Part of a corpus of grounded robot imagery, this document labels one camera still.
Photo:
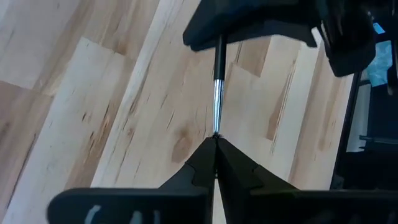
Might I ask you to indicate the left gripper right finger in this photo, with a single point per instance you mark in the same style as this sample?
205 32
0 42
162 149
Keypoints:
264 202

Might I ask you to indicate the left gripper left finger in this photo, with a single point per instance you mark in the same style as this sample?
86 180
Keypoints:
186 202

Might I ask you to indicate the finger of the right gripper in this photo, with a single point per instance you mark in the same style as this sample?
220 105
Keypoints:
248 12
199 42

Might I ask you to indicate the black spoolie brow brush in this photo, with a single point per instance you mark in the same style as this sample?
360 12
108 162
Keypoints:
218 102

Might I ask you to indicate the light blue plastic sheet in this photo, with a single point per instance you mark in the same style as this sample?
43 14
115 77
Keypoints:
381 62

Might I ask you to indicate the black aluminium table frame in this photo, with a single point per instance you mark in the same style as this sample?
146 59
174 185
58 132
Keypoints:
345 140

